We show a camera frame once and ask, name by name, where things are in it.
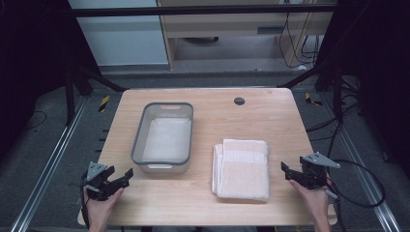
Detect white plastic basin grey rim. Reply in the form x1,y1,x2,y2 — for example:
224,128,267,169
130,101,194,175

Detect yellow black floor tape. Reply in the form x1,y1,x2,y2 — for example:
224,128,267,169
98,95,111,113
304,92,324,107

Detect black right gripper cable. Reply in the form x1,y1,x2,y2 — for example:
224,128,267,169
324,159,387,232

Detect black hanging desk cables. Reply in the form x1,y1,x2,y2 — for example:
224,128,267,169
278,1,324,70

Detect black horizontal metal bar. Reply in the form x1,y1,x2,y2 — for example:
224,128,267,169
69,3,339,18

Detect aluminium floor rail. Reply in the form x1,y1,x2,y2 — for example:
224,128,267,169
10,96,89,232
320,91,402,232

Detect person's left hand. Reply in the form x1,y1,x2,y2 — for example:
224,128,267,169
82,188,126,228

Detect black floor cables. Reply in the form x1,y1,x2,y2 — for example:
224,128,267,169
305,76,366,162

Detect white cabinet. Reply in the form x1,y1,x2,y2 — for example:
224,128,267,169
68,0,170,68

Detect person's right hand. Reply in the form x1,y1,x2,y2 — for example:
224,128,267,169
288,179,334,224

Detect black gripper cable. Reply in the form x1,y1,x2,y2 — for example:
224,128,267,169
78,180,92,230
324,159,387,232

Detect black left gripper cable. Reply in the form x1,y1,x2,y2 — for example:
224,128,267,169
78,180,92,230

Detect black curtain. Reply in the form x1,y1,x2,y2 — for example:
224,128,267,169
313,0,410,182
0,0,101,162

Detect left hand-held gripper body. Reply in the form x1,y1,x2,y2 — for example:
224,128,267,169
81,160,114,202

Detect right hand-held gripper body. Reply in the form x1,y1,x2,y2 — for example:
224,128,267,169
299,151,341,190

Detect light wooden desk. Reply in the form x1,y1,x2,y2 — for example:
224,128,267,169
156,0,327,70

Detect folded pale pink towel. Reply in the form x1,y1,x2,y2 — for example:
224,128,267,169
211,138,271,204

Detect black metal stand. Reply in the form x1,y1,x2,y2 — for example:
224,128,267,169
276,59,362,124
63,57,130,128

